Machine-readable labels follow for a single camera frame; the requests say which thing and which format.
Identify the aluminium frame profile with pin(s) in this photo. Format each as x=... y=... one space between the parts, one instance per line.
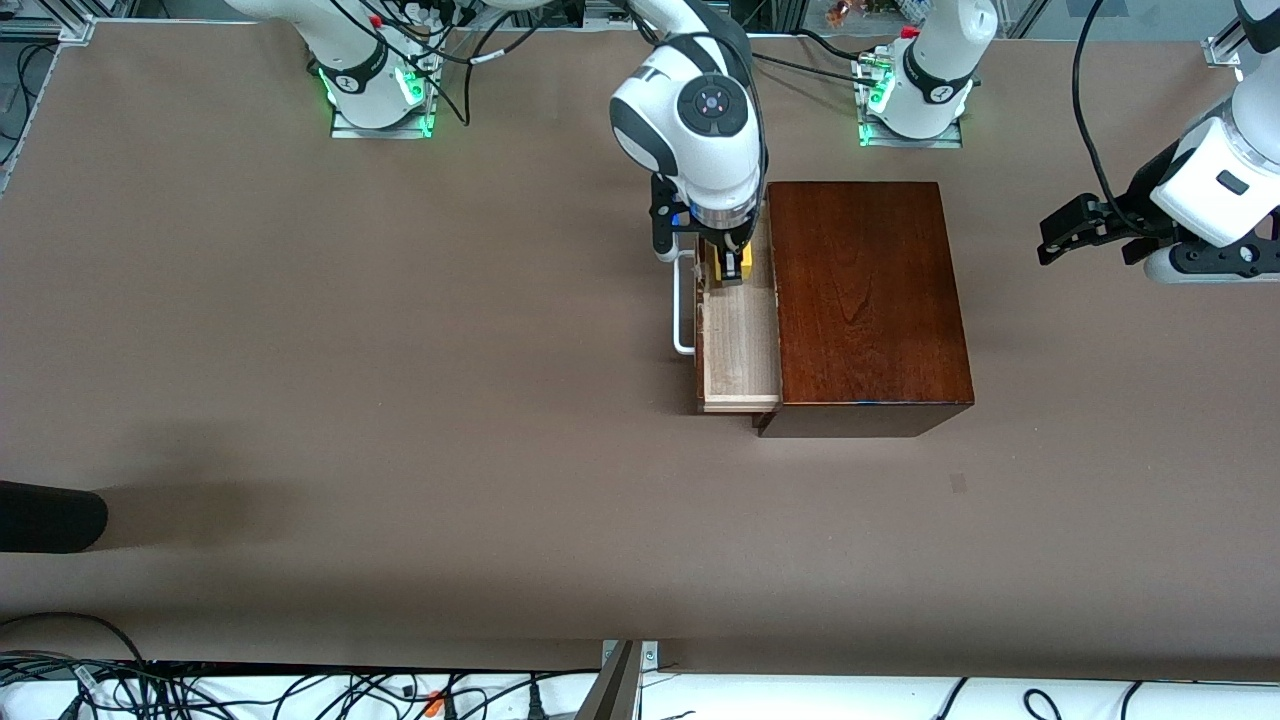
x=50 y=25
x=1235 y=40

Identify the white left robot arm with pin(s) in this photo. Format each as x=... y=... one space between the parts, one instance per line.
x=935 y=70

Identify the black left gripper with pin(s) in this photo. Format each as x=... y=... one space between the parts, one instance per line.
x=1128 y=213

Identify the dark brown wooden cabinet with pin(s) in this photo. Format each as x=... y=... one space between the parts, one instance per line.
x=870 y=300

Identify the black rounded cylinder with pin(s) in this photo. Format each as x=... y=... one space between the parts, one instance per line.
x=50 y=517

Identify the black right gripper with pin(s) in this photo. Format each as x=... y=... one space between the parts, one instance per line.
x=722 y=251

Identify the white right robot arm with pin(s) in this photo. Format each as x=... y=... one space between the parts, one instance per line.
x=735 y=160

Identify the small copper coloured object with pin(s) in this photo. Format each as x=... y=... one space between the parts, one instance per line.
x=838 y=12

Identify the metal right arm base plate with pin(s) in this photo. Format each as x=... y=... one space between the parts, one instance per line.
x=345 y=133

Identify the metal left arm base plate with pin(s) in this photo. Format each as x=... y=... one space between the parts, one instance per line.
x=950 y=142

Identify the metal bracket with strut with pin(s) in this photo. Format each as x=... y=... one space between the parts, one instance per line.
x=615 y=690

